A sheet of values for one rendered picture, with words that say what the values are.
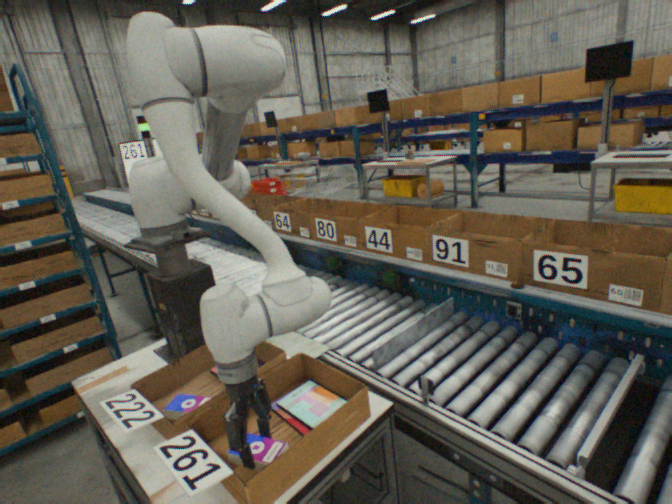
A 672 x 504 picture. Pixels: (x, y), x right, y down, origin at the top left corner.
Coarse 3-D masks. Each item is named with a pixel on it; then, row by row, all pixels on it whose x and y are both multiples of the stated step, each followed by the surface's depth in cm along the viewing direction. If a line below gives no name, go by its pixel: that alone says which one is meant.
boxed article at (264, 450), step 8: (248, 440) 98; (256, 440) 98; (264, 440) 98; (272, 440) 97; (256, 448) 96; (264, 448) 95; (272, 448) 95; (280, 448) 95; (232, 456) 95; (256, 456) 93; (264, 456) 93; (272, 456) 93; (240, 464) 95; (256, 464) 92; (264, 464) 91
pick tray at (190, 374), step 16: (192, 352) 131; (208, 352) 136; (256, 352) 138; (272, 352) 130; (160, 368) 124; (176, 368) 128; (192, 368) 132; (208, 368) 136; (144, 384) 121; (160, 384) 125; (176, 384) 129; (192, 384) 129; (208, 384) 128; (160, 400) 124; (208, 400) 106; (192, 416) 103; (160, 432) 110; (176, 432) 100
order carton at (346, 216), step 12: (336, 204) 233; (348, 204) 237; (360, 204) 229; (372, 204) 222; (384, 204) 216; (312, 216) 219; (324, 216) 211; (336, 216) 203; (348, 216) 240; (360, 216) 233; (312, 228) 222; (336, 228) 206; (348, 228) 199; (324, 240) 217; (360, 240) 196
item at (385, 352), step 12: (432, 312) 145; (444, 312) 151; (420, 324) 141; (432, 324) 147; (396, 336) 133; (408, 336) 138; (420, 336) 143; (384, 348) 129; (396, 348) 134; (384, 360) 130
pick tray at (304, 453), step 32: (288, 384) 121; (352, 384) 108; (256, 416) 111; (352, 416) 100; (224, 448) 101; (288, 448) 86; (320, 448) 94; (224, 480) 89; (256, 480) 81; (288, 480) 88
